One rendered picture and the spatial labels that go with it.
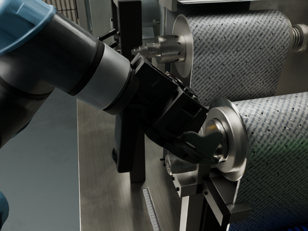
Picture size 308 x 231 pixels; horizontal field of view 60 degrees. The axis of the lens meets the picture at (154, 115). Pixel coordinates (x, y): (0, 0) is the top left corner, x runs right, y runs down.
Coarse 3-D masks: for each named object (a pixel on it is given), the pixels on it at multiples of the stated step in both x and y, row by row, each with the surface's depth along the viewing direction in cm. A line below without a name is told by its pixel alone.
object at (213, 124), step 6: (210, 120) 47; (216, 120) 46; (210, 126) 47; (216, 126) 45; (222, 126) 44; (204, 132) 50; (222, 132) 44; (228, 138) 43; (222, 144) 43; (228, 144) 44; (222, 150) 44; (228, 150) 44; (216, 156) 46; (222, 156) 44
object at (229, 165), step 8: (208, 112) 50; (216, 112) 46; (224, 112) 44; (208, 120) 50; (224, 120) 44; (232, 120) 43; (232, 128) 42; (232, 136) 42; (232, 144) 42; (240, 144) 42; (232, 152) 42; (240, 152) 42; (232, 160) 43; (224, 168) 46; (232, 168) 44
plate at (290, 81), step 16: (272, 0) 77; (288, 0) 71; (304, 0) 66; (288, 16) 72; (304, 16) 67; (304, 48) 68; (288, 64) 74; (304, 64) 69; (288, 80) 75; (304, 80) 69
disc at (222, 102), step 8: (216, 104) 48; (224, 104) 45; (232, 104) 43; (232, 112) 43; (240, 120) 41; (240, 128) 41; (240, 136) 41; (248, 144) 40; (248, 152) 40; (240, 160) 42; (248, 160) 41; (240, 168) 43; (224, 176) 49; (232, 176) 46; (240, 176) 43
